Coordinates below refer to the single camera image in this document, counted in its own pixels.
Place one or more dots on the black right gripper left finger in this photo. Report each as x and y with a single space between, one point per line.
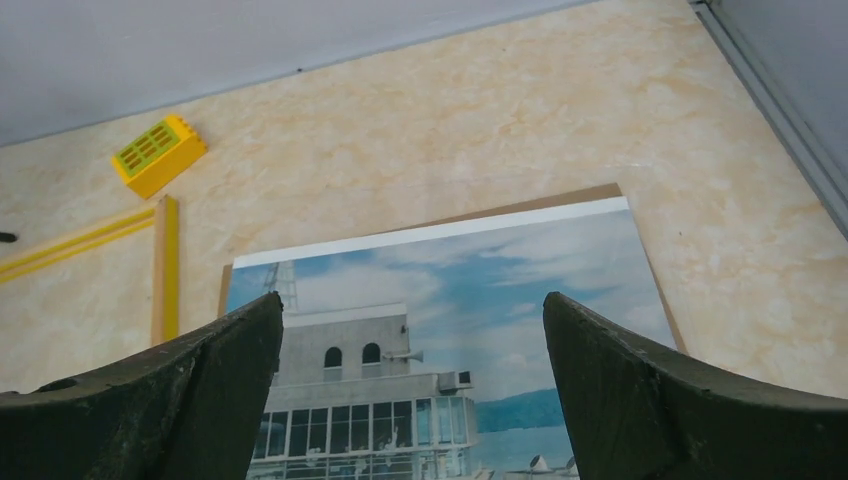
189 408

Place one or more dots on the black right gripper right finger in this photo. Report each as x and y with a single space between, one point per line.
636 409

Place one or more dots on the wooden yellow picture frame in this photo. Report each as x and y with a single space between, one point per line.
162 216

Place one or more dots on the building and sky photo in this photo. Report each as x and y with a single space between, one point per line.
421 354

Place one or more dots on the brown backing board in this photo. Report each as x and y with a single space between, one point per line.
584 195

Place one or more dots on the yellow green toy block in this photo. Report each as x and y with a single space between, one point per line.
152 160

